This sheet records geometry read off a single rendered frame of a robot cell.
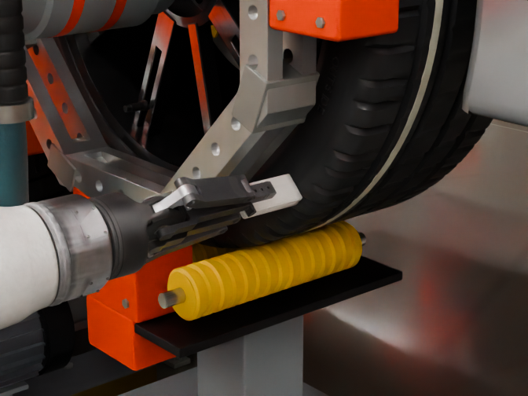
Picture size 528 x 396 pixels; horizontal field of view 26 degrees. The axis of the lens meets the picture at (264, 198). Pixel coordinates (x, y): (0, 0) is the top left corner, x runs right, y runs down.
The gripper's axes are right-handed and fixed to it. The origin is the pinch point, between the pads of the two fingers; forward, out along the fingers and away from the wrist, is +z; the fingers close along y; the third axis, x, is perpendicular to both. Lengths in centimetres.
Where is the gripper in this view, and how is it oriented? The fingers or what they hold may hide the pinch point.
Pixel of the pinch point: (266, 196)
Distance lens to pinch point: 113.4
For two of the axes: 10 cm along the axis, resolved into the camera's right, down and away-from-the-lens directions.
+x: -4.6, -8.4, 3.0
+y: 4.6, -5.0, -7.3
